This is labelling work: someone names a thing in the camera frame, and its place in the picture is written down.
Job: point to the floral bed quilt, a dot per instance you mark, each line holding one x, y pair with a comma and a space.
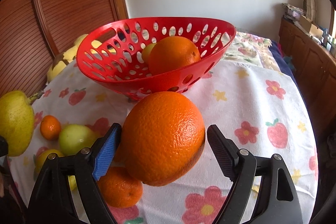
261, 52

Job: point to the small tangerine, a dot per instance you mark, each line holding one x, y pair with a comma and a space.
50, 128

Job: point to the small green fruit in basket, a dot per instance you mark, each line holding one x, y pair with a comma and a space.
146, 52

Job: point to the yellow pear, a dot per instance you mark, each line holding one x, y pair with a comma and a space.
17, 120

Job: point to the red perforated plastic basket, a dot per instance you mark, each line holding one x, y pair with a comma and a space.
140, 56

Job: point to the white fruit-print towel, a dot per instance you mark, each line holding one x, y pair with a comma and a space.
261, 110

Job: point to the wooden slatted wardrobe door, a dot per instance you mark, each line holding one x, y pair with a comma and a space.
34, 32

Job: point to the orange in basket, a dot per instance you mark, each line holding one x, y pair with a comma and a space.
172, 53

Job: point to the medium tangerine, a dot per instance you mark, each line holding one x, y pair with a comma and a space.
119, 189

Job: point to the wooden sideboard cabinet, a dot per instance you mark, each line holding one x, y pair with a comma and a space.
314, 74

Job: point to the large orange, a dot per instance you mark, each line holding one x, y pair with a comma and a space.
162, 138

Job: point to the yellow pikachu plush toy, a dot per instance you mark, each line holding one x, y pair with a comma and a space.
63, 59

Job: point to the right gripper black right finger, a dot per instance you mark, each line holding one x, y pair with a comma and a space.
277, 200

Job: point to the cardboard box on cabinet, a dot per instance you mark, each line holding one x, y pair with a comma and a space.
310, 27

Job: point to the green apple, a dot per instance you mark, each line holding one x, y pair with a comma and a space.
74, 137

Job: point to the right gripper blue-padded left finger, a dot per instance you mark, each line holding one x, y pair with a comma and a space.
51, 199

